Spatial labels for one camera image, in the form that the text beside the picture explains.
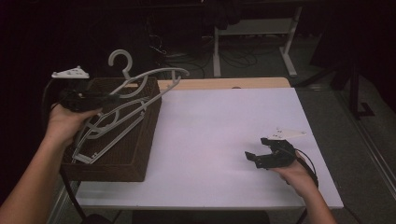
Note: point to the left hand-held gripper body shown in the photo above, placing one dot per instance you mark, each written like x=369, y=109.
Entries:
x=77, y=99

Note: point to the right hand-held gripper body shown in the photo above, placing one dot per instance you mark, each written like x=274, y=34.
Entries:
x=278, y=155

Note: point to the brown woven basket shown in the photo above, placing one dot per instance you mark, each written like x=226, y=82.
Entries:
x=130, y=155

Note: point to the person's left hand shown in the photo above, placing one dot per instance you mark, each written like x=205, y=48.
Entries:
x=63, y=124

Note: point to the person's right hand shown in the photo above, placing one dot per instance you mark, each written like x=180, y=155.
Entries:
x=299, y=180

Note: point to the white table sheet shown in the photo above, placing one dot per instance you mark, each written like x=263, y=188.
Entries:
x=202, y=149

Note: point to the black metal stand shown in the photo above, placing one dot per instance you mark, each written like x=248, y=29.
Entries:
x=355, y=93

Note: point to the dark cloth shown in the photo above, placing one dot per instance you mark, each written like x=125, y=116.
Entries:
x=224, y=14

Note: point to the white desk frame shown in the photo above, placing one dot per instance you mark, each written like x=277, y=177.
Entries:
x=258, y=26

